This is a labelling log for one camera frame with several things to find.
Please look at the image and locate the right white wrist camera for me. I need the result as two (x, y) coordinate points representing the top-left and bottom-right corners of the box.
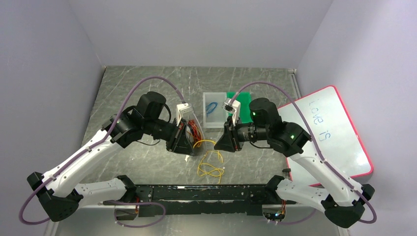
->
(223, 98), (241, 126)

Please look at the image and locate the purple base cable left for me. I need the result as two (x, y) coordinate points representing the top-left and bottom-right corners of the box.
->
(113, 201), (167, 228)

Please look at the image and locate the pink framed whiteboard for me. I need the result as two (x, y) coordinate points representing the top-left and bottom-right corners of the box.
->
(295, 86), (374, 183)

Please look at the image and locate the red orange wound cable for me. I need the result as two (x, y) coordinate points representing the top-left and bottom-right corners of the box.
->
(186, 119), (203, 144)

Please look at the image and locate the clear white plastic bin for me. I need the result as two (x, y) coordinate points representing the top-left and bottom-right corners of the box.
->
(203, 92), (227, 129)

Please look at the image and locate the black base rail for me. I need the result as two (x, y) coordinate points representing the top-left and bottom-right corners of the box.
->
(136, 184), (284, 217)

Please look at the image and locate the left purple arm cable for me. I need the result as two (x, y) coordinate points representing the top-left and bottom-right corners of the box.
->
(18, 76), (187, 225)

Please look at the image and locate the green plastic bin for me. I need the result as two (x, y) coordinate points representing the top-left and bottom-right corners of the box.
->
(226, 91), (252, 108)

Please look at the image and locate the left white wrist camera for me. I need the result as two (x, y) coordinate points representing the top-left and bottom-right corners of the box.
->
(176, 103), (195, 127)

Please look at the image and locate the yellow cable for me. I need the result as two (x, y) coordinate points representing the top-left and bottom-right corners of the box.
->
(193, 140), (226, 184)

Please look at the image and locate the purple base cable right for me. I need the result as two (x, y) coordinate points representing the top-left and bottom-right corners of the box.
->
(268, 208), (319, 226)

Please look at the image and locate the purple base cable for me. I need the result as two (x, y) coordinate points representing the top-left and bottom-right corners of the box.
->
(268, 208), (319, 226)
(113, 201), (167, 228)

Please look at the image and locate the blue cable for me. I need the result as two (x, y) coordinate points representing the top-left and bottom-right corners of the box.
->
(205, 102), (219, 118)

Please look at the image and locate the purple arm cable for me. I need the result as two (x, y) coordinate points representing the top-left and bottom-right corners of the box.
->
(230, 81), (378, 225)
(18, 76), (187, 225)

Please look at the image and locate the white cable spool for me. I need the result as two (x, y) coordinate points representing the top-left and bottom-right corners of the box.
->
(186, 115), (206, 158)

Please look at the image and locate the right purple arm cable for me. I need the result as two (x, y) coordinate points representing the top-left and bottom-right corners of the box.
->
(230, 81), (378, 225)

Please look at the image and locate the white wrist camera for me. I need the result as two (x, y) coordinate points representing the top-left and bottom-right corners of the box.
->
(223, 98), (241, 126)
(176, 103), (195, 127)

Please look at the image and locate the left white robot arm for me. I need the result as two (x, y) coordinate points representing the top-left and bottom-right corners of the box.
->
(27, 91), (194, 222)

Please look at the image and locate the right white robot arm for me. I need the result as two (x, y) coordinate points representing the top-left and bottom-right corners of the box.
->
(214, 98), (375, 228)

